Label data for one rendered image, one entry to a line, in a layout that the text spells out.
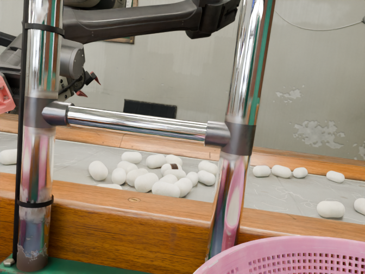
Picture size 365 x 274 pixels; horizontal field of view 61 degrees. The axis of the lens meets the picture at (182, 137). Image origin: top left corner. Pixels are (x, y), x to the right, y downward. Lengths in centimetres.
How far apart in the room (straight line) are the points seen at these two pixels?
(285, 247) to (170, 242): 9
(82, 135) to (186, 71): 191
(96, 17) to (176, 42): 188
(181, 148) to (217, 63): 191
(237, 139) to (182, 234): 10
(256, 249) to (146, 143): 44
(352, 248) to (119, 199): 19
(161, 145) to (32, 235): 40
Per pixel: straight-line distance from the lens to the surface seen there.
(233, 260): 22
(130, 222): 27
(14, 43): 63
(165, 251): 27
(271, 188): 49
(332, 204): 41
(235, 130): 22
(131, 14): 72
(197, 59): 251
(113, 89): 266
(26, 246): 28
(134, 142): 63
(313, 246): 27
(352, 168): 69
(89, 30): 69
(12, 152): 48
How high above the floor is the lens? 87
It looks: 8 degrees down
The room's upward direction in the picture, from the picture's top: 7 degrees clockwise
